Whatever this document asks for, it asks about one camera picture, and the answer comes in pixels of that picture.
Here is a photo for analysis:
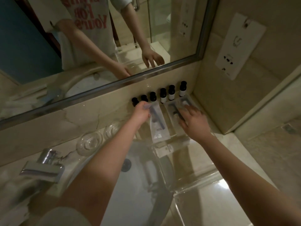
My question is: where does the white wall socket panel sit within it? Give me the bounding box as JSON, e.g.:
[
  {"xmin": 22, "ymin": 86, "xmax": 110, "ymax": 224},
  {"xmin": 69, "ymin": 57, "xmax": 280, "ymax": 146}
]
[{"xmin": 215, "ymin": 13, "xmax": 267, "ymax": 81}]

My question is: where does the person's left hand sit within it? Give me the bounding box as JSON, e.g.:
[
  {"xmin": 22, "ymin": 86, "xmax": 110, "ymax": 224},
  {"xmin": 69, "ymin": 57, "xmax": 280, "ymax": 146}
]
[{"xmin": 131, "ymin": 101, "xmax": 151, "ymax": 130}]

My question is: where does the pile of white amenity packets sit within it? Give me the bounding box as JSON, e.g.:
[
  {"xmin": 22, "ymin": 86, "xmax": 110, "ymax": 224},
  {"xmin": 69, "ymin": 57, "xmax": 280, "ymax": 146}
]
[{"xmin": 0, "ymin": 170, "xmax": 47, "ymax": 226}]

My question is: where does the clear glass dish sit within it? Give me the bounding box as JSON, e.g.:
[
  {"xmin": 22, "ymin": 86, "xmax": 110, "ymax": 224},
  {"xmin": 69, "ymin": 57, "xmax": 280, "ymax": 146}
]
[
  {"xmin": 103, "ymin": 122, "xmax": 123, "ymax": 140},
  {"xmin": 76, "ymin": 130, "xmax": 104, "ymax": 156}
]

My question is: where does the chrome faucet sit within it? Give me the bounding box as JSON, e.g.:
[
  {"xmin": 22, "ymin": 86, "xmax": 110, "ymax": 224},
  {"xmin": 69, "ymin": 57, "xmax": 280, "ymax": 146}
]
[{"xmin": 19, "ymin": 148, "xmax": 66, "ymax": 184}]

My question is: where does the person's right hand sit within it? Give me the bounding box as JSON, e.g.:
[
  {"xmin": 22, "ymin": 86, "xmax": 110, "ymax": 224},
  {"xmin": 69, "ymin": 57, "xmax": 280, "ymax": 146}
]
[{"xmin": 178, "ymin": 105, "xmax": 213, "ymax": 143}]

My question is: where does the square floor drain grate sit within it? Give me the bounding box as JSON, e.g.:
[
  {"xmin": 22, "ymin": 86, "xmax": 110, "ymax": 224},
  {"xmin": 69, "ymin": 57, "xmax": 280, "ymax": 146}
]
[{"xmin": 283, "ymin": 124, "xmax": 298, "ymax": 135}]

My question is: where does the round sink drain stopper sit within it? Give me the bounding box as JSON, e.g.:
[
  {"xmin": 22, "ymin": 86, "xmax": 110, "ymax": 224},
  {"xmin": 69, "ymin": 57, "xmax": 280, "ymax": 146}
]
[{"xmin": 121, "ymin": 159, "xmax": 132, "ymax": 173}]

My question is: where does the person's left forearm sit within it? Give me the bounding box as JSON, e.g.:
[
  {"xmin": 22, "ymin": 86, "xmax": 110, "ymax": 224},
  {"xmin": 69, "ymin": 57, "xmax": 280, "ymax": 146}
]
[{"xmin": 55, "ymin": 117, "xmax": 151, "ymax": 226}]

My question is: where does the person's right forearm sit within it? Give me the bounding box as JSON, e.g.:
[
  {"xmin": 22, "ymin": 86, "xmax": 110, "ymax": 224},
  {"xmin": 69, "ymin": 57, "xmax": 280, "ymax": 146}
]
[{"xmin": 201, "ymin": 134, "xmax": 301, "ymax": 226}]

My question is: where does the white sink basin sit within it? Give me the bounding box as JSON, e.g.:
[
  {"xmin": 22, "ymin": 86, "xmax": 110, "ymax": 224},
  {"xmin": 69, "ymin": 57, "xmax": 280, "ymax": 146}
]
[{"xmin": 63, "ymin": 140, "xmax": 176, "ymax": 226}]

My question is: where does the clear acrylic tray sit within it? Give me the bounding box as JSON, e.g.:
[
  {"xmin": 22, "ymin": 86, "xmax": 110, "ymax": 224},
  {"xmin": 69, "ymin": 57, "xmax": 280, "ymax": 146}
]
[
  {"xmin": 136, "ymin": 94, "xmax": 212, "ymax": 148},
  {"xmin": 150, "ymin": 136, "xmax": 224, "ymax": 193},
  {"xmin": 173, "ymin": 176, "xmax": 254, "ymax": 226}
]

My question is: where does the white toothpaste tube packet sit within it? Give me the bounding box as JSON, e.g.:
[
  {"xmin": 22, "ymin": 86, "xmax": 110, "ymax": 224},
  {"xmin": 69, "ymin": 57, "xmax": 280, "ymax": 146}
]
[{"xmin": 154, "ymin": 141, "xmax": 191, "ymax": 159}]

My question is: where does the metal framed wall mirror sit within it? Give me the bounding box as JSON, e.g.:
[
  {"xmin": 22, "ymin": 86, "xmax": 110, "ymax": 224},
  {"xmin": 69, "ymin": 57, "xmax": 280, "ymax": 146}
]
[{"xmin": 0, "ymin": 0, "xmax": 221, "ymax": 131}]

